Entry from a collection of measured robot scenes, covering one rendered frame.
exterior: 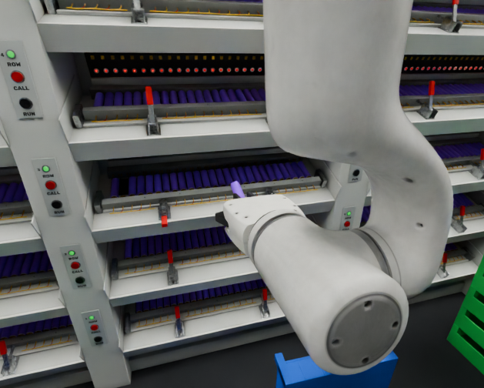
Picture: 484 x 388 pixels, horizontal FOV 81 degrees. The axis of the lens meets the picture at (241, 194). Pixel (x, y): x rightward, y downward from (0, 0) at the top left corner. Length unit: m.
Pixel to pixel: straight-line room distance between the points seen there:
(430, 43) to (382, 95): 0.68
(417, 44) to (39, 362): 1.23
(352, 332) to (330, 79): 0.16
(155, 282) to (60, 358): 0.34
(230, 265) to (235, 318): 0.20
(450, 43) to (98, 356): 1.19
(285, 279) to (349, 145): 0.12
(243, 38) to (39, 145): 0.44
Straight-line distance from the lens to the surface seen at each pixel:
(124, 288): 0.83
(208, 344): 1.05
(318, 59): 0.18
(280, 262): 0.26
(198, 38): 0.61
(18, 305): 0.90
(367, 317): 0.23
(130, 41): 0.61
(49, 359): 1.02
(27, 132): 0.66
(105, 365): 1.00
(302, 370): 0.82
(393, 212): 0.29
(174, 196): 0.71
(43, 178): 0.68
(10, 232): 0.78
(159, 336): 0.96
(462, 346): 1.28
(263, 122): 0.69
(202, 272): 0.82
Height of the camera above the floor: 0.87
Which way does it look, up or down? 25 degrees down
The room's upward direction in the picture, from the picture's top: straight up
